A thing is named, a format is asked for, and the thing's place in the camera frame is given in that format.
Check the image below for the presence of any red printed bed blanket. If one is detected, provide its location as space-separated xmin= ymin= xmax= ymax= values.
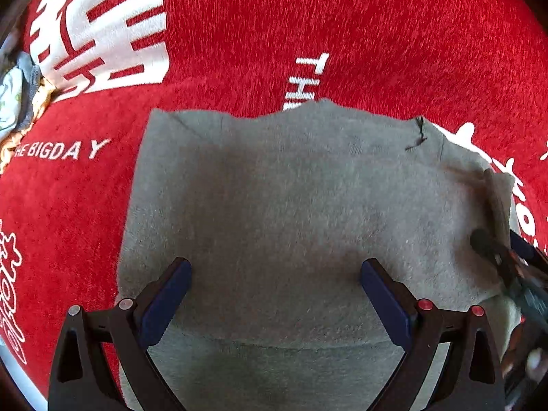
xmin=1 ymin=0 xmax=547 ymax=393

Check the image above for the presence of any grey small garment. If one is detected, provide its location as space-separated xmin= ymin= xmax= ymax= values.
xmin=117 ymin=100 xmax=518 ymax=410

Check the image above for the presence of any patterned clothes pile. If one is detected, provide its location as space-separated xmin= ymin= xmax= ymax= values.
xmin=1 ymin=28 xmax=57 ymax=174

